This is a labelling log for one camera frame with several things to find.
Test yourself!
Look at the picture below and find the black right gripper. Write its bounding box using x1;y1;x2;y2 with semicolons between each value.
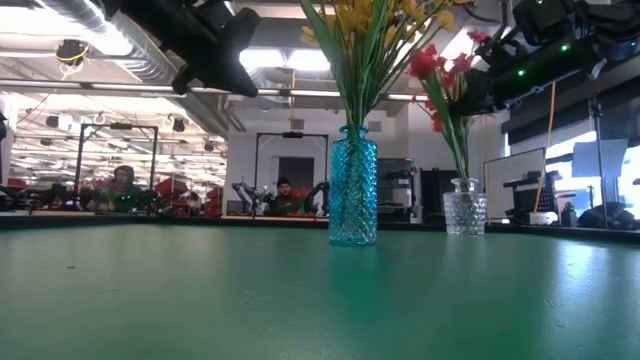
462;29;604;117

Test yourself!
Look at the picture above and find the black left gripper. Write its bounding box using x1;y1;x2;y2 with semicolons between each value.
117;0;262;99

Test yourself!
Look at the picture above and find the clear cut-glass vase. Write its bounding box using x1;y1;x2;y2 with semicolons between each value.
442;177;488;237

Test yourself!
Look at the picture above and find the blue textured glass vase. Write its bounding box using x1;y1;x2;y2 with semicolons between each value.
328;124;379;247

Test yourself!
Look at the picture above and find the black equipment stack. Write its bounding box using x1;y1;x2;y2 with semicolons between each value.
502;169;564;226

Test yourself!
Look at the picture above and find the black cabinet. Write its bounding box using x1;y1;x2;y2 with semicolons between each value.
419;167;459;224

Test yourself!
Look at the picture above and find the white sheet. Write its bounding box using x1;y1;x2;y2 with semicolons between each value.
572;138;630;179

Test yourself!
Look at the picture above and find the black light stand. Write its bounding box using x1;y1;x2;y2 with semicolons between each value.
588;97;612;230

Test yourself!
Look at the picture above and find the black equipment rack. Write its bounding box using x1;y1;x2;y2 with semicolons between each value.
377;157;419;224

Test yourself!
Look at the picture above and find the small white box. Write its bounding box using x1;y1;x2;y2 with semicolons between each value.
528;211;559;226

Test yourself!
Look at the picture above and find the person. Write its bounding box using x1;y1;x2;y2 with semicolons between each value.
97;164;146;214
267;174;307;217

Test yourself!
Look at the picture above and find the long ceiling light bar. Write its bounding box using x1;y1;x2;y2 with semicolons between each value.
0;78;431;104

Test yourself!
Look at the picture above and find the dark bag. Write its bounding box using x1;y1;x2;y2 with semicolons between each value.
577;201;640;231

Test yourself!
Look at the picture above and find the silver ventilation duct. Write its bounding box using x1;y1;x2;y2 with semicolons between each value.
42;0;231;139

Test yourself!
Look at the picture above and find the yellow hanging cable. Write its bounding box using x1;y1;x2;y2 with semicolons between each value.
533;79;557;214

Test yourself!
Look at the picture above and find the black aluminium frame rig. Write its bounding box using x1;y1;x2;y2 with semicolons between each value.
74;123;159;211
253;131;330;217

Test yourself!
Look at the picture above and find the black ceiling camera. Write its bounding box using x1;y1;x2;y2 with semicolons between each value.
53;38;91;69

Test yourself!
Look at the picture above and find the black table frame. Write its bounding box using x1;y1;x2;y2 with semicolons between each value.
0;212;640;246

